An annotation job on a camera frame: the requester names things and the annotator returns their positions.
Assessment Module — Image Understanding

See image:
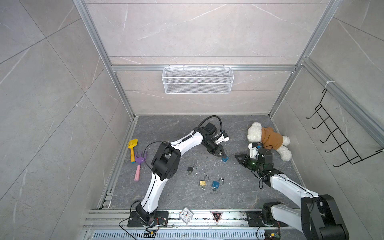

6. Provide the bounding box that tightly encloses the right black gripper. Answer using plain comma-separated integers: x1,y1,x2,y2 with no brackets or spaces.
235,153,264,174

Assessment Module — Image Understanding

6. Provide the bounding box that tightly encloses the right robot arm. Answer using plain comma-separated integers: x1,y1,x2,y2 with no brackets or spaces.
235,148,350,240

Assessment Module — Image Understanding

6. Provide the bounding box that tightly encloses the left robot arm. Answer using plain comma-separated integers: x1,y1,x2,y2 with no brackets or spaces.
136,115,229,226

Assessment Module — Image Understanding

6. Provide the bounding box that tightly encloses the white teddy bear brown hoodie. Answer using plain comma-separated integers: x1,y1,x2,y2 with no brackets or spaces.
247,122,292,162

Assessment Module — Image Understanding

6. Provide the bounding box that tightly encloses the brass padlock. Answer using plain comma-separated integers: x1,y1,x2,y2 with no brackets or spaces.
199,175,209,189

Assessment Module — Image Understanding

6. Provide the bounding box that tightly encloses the red triangle warning sign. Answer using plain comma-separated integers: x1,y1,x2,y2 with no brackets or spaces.
210,211,223,225

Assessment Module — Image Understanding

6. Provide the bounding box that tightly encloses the small white clock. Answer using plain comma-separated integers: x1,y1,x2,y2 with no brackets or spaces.
179,208,194,225

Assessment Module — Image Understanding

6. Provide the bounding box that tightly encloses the purple pink toy rake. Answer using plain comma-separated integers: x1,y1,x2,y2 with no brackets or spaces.
134,151,148,182

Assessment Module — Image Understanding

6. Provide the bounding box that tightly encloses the yellow toy shovel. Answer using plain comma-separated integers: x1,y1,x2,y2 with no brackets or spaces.
128,139,138,163

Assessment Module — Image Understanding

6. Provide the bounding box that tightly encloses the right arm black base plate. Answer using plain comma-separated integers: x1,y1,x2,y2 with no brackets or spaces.
243,210,288,227

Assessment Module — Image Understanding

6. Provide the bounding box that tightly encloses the white wire mesh basket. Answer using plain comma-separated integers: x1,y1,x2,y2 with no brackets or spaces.
162,67,235,94

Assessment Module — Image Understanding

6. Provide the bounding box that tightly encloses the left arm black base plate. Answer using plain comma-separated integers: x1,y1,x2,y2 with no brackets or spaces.
127,211,169,228

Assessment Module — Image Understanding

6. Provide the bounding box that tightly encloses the black wire hook rack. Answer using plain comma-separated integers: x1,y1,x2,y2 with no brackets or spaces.
306,89,384,168

